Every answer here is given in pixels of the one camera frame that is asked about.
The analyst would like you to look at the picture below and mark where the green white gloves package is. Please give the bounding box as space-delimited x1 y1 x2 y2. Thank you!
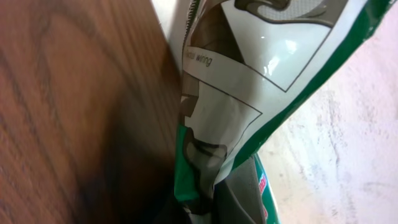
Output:
174 0 392 223

